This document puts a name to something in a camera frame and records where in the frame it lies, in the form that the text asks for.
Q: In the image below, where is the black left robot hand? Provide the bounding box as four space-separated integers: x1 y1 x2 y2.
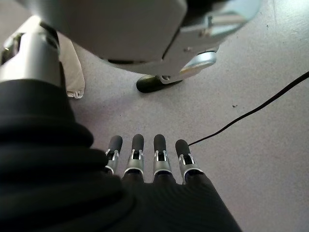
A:
0 14 243 232

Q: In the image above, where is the white fringed cushion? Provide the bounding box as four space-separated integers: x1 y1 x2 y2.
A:
57 33 85 100

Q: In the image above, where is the silver left robot leg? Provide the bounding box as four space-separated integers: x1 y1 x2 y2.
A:
40 0 264 94

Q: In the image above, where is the black floor cable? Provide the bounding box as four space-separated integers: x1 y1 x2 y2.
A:
187 71 309 147

